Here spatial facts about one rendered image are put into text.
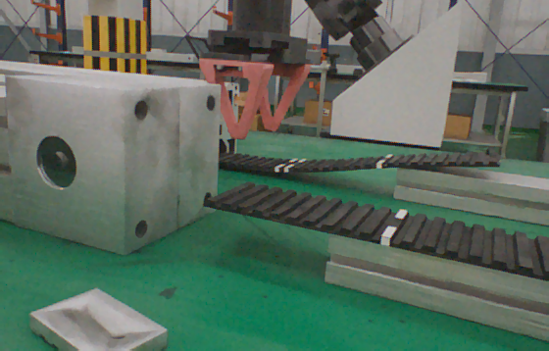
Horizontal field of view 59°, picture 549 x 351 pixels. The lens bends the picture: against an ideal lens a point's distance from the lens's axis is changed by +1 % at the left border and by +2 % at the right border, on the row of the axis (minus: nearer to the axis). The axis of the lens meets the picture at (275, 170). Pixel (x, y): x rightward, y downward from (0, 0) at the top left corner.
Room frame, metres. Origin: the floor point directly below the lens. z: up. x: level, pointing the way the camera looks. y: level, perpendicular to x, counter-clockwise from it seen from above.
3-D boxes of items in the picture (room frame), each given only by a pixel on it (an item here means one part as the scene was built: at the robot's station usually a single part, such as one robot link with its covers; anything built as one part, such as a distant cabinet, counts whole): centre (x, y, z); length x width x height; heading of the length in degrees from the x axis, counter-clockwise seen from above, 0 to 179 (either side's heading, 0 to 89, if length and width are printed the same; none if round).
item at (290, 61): (0.51, 0.01, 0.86); 0.07 x 0.07 x 0.09; 67
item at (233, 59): (0.46, 0.03, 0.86); 0.07 x 0.07 x 0.09; 67
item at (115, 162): (0.33, 0.10, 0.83); 0.12 x 0.09 x 0.10; 156
